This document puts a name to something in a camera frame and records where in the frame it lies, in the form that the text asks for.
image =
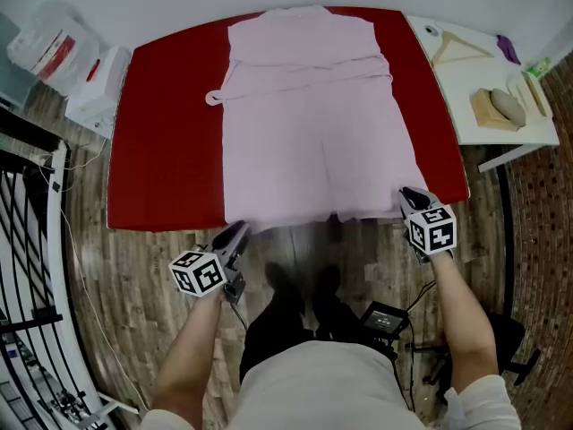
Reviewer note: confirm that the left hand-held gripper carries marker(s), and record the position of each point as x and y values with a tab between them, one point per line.
201	276

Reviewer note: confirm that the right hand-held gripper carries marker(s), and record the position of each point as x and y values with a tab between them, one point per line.
434	233

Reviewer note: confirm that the round grey table grommet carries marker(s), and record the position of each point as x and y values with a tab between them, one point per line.
431	30

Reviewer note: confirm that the purple cloth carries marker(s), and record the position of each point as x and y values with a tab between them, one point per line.
508	48

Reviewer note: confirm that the pink robe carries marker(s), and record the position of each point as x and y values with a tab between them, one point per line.
313	150

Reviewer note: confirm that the light wooden box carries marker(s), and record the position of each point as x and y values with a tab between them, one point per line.
483	108

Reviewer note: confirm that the clear water jug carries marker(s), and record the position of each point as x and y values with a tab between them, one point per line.
49	47

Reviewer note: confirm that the green plastic bottle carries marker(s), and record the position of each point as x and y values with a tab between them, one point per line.
539	67

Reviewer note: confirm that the wooden clothes hanger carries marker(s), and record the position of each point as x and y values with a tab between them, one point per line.
447	45

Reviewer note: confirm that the black office chair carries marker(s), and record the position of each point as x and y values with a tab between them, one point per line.
510	334

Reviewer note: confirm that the red tablecloth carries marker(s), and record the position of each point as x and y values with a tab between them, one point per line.
170	150

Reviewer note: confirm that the white side table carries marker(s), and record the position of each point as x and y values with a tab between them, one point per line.
456	97

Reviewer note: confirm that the black device with screen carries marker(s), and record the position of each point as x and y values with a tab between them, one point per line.
382	317

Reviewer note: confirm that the black metal railing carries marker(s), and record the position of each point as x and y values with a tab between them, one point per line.
27	249

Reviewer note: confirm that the person's left forearm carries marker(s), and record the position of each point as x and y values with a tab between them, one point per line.
183	365

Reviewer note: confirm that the frosted glass partition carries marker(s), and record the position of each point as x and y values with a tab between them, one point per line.
13	70

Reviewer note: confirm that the person's white shirt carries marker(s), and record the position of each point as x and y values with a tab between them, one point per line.
322	392

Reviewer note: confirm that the person's right forearm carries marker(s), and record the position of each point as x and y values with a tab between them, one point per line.
470	329

